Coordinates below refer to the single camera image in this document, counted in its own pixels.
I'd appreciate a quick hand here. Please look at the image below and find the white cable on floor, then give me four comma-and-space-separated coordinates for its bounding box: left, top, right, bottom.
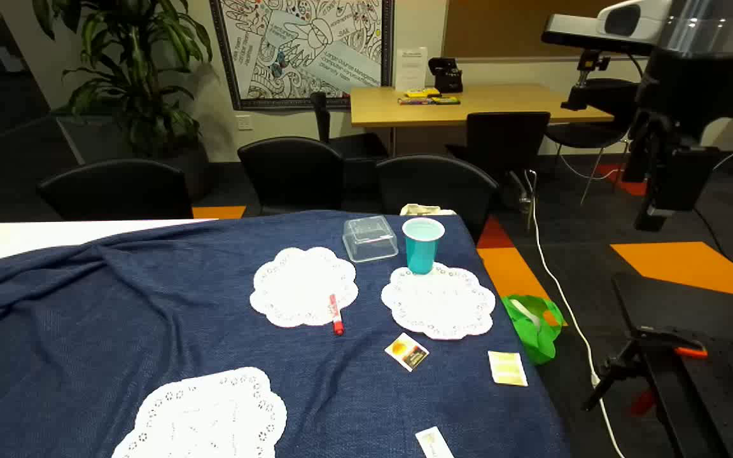
519, 165, 632, 458

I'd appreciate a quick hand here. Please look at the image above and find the yellow item on desk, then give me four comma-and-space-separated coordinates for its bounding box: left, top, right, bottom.
399, 89, 462, 104

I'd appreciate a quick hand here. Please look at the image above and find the black chair middle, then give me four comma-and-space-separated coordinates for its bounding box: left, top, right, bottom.
240, 139, 345, 215

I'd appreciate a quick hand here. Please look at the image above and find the white doily under marker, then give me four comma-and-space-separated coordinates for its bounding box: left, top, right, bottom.
249, 247, 359, 329

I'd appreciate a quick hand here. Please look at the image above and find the clear plastic container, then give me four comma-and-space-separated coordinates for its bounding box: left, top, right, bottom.
345, 217, 397, 262

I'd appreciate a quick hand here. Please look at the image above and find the white doily front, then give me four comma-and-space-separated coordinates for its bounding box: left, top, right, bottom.
113, 366, 288, 458

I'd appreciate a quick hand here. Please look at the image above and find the red and white marker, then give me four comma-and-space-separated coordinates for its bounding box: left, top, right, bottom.
328, 296, 346, 337

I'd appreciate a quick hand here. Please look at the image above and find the black phone on desk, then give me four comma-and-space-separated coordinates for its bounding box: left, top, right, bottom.
429, 60, 464, 94

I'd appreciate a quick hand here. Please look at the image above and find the wooden desk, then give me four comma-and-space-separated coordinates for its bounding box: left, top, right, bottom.
349, 84, 612, 135

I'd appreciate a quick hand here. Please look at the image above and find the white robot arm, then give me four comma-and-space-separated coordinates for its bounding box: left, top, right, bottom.
543, 0, 733, 233

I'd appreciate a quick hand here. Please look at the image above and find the white packet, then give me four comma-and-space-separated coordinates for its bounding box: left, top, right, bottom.
416, 427, 453, 458

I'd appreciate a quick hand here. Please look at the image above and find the white doily near cup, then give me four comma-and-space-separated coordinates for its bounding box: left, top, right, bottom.
382, 262, 496, 341

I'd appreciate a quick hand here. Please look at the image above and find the framed whiteboard drawing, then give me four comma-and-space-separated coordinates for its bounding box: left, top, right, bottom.
212, 0, 396, 112

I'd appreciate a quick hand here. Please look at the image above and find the orange black clamp near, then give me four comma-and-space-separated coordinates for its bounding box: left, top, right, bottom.
585, 327, 710, 407

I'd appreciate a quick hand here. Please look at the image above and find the black chair right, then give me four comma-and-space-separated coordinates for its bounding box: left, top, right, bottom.
377, 155, 496, 240

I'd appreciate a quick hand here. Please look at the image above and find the potted green plant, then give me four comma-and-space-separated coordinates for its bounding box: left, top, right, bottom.
32, 0, 214, 200

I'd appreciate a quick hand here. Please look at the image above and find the blue denim table cloth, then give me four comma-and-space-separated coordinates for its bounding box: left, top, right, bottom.
0, 212, 570, 458

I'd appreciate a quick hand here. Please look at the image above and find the green plastic bag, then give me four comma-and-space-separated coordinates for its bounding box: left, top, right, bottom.
503, 296, 569, 364

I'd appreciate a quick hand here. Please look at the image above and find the black chair at desk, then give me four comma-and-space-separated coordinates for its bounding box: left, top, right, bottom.
450, 112, 551, 182

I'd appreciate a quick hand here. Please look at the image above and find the pale yellow packet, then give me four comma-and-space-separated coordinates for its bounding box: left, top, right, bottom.
490, 351, 527, 387

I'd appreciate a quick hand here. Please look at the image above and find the teal plastic cup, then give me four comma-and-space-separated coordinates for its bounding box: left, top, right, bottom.
402, 217, 445, 275

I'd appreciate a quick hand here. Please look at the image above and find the black chair left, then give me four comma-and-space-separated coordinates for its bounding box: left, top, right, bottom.
38, 158, 191, 219

